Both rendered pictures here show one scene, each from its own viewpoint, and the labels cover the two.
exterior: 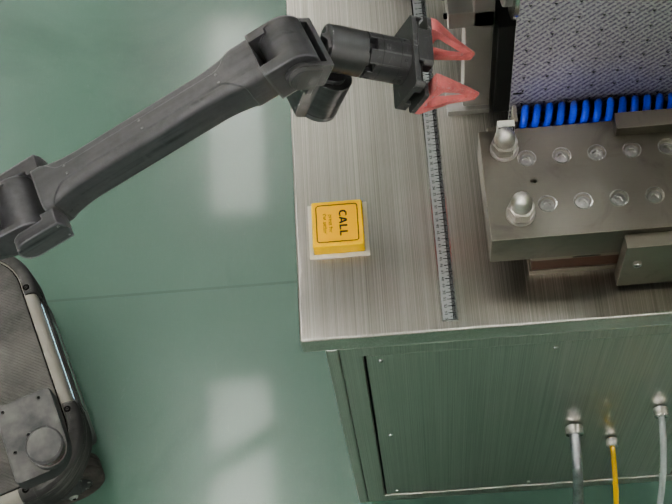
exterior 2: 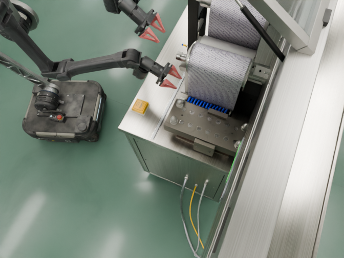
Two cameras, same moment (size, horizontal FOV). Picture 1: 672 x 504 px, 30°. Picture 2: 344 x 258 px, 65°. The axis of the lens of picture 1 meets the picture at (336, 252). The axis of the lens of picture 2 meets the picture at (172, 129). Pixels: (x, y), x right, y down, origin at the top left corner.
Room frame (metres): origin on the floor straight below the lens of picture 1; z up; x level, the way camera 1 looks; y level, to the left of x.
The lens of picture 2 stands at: (0.19, -0.46, 2.20)
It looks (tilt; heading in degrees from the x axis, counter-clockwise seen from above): 65 degrees down; 24
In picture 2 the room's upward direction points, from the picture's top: 7 degrees counter-clockwise
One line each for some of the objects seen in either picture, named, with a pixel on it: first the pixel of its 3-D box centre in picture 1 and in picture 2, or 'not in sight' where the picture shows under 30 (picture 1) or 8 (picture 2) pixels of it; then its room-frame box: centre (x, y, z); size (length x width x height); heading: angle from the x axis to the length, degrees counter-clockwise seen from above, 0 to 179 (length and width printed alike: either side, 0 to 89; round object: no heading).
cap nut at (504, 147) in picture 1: (504, 140); (179, 102); (0.81, -0.24, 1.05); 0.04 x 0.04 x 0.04
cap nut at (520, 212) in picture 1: (521, 205); (173, 119); (0.72, -0.24, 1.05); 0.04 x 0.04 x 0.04
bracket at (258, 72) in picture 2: not in sight; (261, 72); (0.91, -0.55, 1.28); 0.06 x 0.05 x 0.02; 84
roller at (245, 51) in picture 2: not in sight; (226, 55); (1.05, -0.39, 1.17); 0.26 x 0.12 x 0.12; 84
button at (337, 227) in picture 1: (337, 226); (140, 106); (0.81, -0.01, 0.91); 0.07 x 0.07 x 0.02; 84
